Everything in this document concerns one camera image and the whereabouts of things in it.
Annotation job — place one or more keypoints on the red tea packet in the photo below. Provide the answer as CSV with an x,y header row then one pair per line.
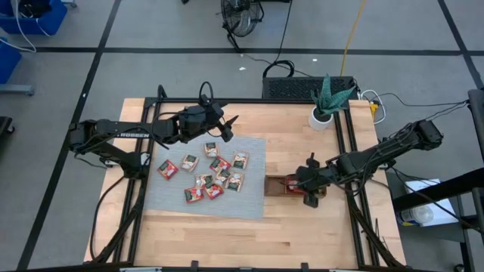
x,y
293,186
214,191
167,169
193,195
220,164

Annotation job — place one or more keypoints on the yellow plug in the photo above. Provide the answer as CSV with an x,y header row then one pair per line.
x,y
374,107

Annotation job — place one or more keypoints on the blue plastic bin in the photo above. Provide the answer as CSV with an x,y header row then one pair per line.
x,y
9,60
56,19

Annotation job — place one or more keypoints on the grey cart base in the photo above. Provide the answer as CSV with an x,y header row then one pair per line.
x,y
17,89

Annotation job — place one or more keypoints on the black floor fan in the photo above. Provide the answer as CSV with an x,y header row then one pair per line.
x,y
242,15

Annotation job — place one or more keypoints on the white box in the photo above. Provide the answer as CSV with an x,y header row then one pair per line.
x,y
435,215

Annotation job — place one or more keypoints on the black caster base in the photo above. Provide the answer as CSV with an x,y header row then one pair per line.
x,y
4,126

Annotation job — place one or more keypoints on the wooden compartment organizer box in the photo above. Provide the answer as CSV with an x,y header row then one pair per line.
x,y
274,189

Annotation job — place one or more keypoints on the black perforated computer case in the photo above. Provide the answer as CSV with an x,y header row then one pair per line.
x,y
287,88

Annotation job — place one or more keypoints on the black stand post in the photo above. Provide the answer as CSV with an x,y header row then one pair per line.
x,y
477,113

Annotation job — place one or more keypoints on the grey woven placemat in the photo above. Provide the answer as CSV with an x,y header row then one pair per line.
x,y
246,204

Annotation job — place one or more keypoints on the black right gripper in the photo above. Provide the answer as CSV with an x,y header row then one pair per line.
x,y
321,177

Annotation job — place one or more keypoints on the snake plant in white pot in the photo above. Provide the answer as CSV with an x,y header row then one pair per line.
x,y
320,121

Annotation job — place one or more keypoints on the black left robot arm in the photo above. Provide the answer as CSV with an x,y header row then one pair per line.
x,y
113,132

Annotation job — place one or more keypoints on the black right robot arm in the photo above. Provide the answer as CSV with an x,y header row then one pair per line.
x,y
393,149

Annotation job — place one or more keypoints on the black aluminium table frame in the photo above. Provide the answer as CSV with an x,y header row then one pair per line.
x,y
264,101

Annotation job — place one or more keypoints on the black stand beam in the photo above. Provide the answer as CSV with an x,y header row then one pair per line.
x,y
453,185

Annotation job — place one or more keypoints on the tan tea packet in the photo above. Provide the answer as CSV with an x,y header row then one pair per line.
x,y
240,159
234,182
189,162
211,149
222,176
203,180

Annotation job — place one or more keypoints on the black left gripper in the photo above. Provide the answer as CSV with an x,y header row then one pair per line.
x,y
200,122

